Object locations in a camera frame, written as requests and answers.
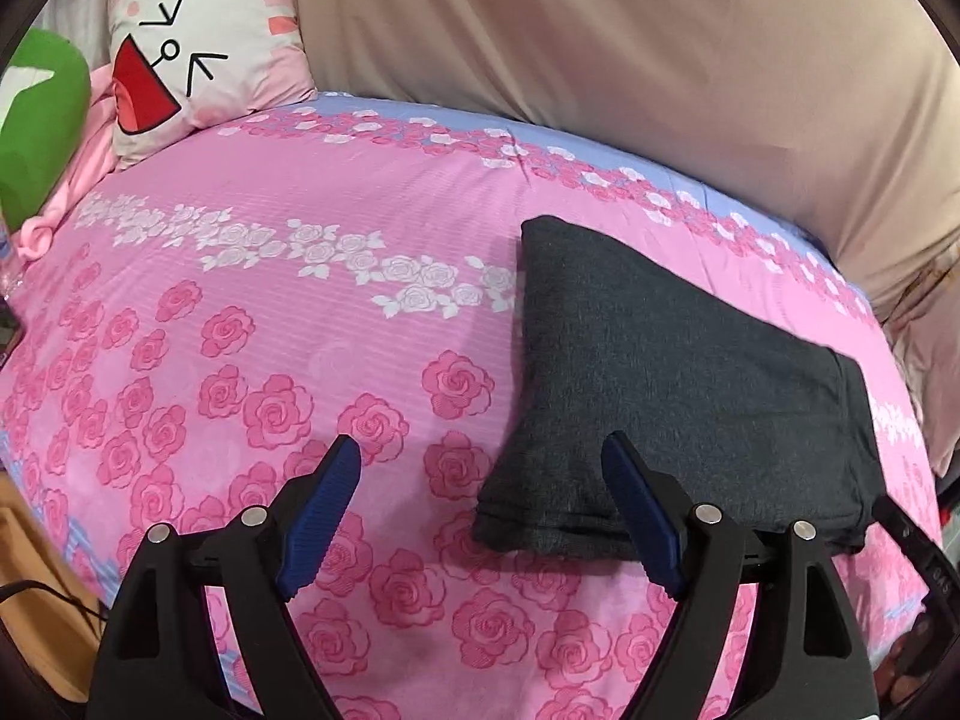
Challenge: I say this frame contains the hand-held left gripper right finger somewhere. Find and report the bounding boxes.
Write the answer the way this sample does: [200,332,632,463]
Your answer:
[601,431,882,720]

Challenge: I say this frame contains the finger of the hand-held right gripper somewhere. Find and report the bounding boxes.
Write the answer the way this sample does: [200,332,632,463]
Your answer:
[872,493,920,552]

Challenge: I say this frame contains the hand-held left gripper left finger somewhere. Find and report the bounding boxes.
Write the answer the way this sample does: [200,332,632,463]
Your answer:
[86,433,363,720]

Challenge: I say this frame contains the dark grey pants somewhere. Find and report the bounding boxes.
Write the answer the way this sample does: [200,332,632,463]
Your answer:
[472,215,890,563]

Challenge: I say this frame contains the pale floral blanket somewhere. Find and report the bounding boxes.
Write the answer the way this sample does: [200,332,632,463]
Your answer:
[881,240,960,477]

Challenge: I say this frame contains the pink rose bed sheet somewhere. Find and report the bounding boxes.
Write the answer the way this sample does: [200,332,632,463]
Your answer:
[0,90,946,720]

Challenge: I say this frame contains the pink cloth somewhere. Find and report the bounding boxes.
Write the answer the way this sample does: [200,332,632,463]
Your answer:
[21,64,125,263]

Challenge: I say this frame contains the beige headboard cover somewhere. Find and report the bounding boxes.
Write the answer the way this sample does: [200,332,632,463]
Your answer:
[180,0,960,331]

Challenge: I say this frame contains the green plush pillow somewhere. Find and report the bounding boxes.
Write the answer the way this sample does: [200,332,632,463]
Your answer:
[0,28,92,222]

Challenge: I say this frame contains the white cartoon face pillow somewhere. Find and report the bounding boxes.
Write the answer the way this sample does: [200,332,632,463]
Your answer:
[109,0,317,170]

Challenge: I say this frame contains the black cable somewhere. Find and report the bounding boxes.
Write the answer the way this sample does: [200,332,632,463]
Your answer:
[0,577,110,627]

